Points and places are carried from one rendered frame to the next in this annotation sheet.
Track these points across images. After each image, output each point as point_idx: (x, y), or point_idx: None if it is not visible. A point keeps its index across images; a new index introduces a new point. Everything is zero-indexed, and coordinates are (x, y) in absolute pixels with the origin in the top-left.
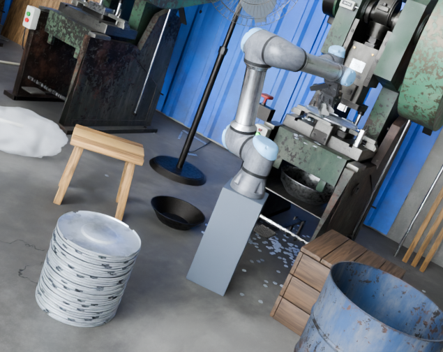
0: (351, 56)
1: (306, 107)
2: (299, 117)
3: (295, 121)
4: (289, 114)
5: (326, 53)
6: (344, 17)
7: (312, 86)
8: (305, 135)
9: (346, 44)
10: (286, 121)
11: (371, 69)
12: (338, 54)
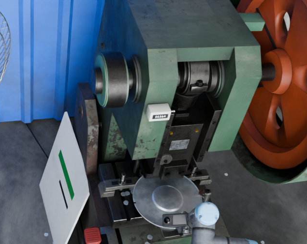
0: (169, 140)
1: (149, 221)
2: (123, 206)
3: (128, 221)
4: (115, 218)
5: (197, 223)
6: (154, 121)
7: (168, 226)
8: (146, 226)
9: (164, 140)
10: (116, 225)
11: (203, 147)
12: (215, 221)
